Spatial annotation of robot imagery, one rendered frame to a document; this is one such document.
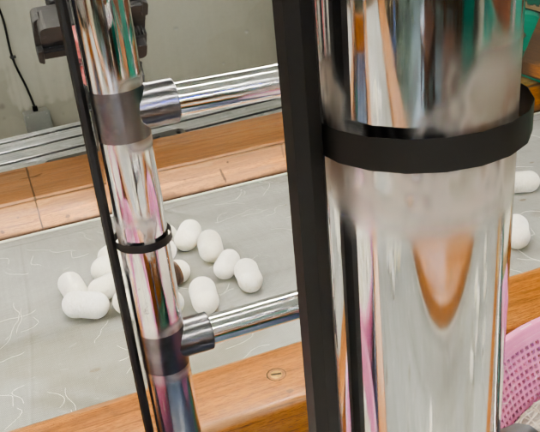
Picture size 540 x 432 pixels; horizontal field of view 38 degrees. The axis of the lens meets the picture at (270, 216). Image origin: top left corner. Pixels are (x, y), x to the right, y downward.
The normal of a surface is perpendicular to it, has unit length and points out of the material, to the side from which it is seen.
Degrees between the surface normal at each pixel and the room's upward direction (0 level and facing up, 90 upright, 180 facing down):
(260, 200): 0
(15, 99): 90
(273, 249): 0
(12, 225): 45
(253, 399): 0
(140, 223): 90
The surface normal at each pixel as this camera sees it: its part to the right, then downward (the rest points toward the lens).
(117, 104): 0.21, 0.43
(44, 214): 0.19, -0.35
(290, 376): -0.09, -0.89
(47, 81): 0.43, 0.38
